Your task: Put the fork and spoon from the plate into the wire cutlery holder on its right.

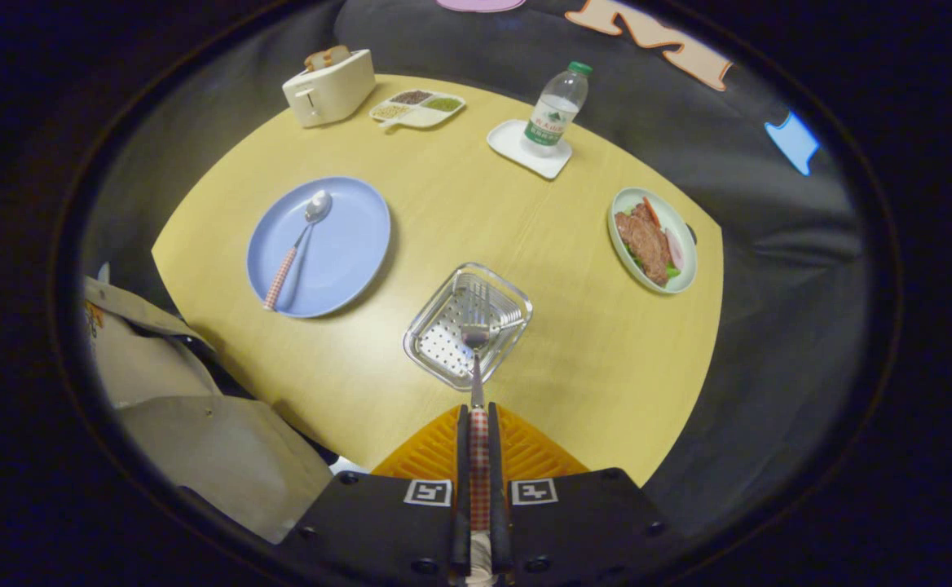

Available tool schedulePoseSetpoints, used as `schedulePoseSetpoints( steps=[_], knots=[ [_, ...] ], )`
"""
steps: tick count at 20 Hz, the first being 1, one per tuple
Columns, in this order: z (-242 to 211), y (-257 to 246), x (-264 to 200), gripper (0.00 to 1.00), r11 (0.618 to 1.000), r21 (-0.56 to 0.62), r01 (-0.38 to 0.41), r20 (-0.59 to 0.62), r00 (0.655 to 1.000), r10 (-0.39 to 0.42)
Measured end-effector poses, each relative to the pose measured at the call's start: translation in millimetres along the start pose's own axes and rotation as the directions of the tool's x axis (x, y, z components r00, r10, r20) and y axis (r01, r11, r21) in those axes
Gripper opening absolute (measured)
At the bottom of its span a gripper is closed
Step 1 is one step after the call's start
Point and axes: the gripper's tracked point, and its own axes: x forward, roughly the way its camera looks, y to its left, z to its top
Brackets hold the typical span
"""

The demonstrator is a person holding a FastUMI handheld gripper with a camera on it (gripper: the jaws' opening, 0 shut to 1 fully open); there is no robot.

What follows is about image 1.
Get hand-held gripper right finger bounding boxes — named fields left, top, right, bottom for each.
left=487, top=402, right=689, bottom=587

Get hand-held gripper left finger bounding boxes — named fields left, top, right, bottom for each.
left=276, top=404, right=472, bottom=587

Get fork with red checked handle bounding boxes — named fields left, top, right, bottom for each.
left=460, top=281, right=497, bottom=586

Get spoon with red checked handle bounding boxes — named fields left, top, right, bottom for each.
left=262, top=190, right=333, bottom=312

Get clear tray with metal strainer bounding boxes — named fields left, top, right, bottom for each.
left=402, top=263, right=534, bottom=391

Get blue round plate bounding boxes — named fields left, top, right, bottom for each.
left=246, top=176, right=392, bottom=319

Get grilled meat slices with garnish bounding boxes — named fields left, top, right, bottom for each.
left=615, top=196, right=685, bottom=286

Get pale green plate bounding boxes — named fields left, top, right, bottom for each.
left=608, top=187, right=699, bottom=295

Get white square coaster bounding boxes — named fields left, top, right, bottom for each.
left=487, top=119, right=573, bottom=180

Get white divided dish of beans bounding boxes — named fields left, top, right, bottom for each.
left=368, top=89, right=467, bottom=131

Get clear water bottle green cap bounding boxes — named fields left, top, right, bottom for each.
left=522, top=61, right=593, bottom=158

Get white toaster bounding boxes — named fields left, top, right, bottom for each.
left=282, top=49, right=377, bottom=128

